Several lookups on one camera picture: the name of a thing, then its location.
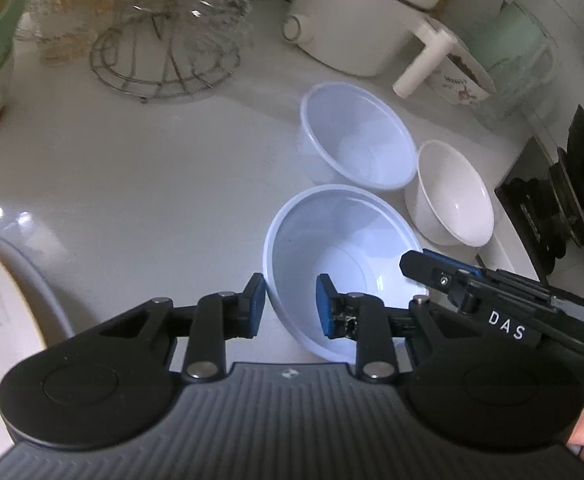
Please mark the white ceramic bowl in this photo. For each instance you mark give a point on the white ceramic bowl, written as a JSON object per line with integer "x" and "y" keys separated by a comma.
{"x": 456, "y": 200}

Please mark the translucent plastic bowl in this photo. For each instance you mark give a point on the translucent plastic bowl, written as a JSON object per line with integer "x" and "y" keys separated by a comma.
{"x": 342, "y": 240}
{"x": 361, "y": 135}

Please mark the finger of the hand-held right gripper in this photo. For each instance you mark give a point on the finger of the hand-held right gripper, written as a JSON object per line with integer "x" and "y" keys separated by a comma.
{"x": 459, "y": 263}
{"x": 429, "y": 272}

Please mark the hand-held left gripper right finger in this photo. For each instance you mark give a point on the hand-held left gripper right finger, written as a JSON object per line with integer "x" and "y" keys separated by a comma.
{"x": 324, "y": 310}

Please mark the floral ceramic bowl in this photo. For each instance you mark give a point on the floral ceramic bowl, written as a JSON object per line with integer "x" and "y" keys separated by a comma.
{"x": 464, "y": 80}

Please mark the black stove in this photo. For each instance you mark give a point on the black stove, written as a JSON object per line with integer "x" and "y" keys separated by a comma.
{"x": 581, "y": 185}

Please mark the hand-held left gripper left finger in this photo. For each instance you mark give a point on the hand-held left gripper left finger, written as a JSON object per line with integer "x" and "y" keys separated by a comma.
{"x": 257, "y": 305}

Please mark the white electric cooking pot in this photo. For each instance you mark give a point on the white electric cooking pot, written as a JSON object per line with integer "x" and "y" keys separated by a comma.
{"x": 361, "y": 20}

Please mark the large red-flower plate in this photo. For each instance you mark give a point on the large red-flower plate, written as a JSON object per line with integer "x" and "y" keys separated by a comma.
{"x": 47, "y": 300}

